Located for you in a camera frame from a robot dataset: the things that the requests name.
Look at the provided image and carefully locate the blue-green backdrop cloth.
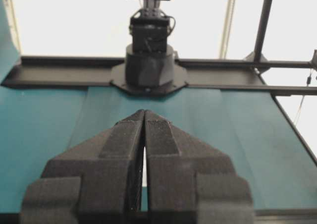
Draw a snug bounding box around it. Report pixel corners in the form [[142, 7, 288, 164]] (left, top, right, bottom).
[[0, 0, 22, 86]]

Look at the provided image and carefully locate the black table end rail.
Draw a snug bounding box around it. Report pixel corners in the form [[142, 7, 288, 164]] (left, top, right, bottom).
[[0, 56, 317, 96]]

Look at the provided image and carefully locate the pale window frame strip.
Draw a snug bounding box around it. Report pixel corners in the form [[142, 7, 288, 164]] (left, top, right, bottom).
[[218, 0, 239, 59], [4, 0, 22, 54]]

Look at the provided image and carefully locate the black vertical frame post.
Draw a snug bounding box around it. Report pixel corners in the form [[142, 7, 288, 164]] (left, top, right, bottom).
[[244, 0, 277, 73]]

